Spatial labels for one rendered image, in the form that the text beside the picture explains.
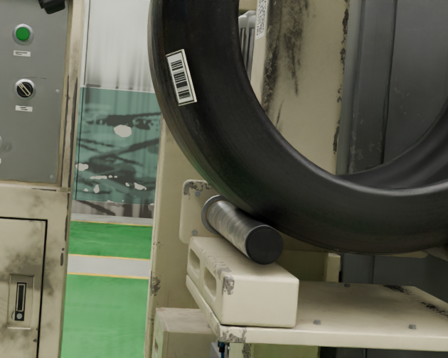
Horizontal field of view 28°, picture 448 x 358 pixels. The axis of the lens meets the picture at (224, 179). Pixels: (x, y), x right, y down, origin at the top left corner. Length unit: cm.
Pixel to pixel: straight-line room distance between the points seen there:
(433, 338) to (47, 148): 86
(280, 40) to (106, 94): 863
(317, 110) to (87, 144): 866
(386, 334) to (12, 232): 80
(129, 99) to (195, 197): 865
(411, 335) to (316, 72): 49
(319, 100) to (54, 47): 54
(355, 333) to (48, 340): 76
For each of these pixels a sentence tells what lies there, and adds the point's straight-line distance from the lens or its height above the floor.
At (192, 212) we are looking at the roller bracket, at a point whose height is 90.
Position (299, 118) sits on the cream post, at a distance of 140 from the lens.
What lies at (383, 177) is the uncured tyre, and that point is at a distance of 133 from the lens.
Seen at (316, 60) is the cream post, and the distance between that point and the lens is 141.
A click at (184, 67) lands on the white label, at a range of 100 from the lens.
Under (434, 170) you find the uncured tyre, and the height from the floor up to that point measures 99.
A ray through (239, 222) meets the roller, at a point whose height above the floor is 92.
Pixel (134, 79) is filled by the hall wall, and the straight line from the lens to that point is 1007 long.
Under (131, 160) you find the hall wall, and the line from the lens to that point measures 999.
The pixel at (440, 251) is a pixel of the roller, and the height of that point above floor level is 89.
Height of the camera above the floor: 103
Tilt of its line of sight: 3 degrees down
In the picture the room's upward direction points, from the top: 4 degrees clockwise
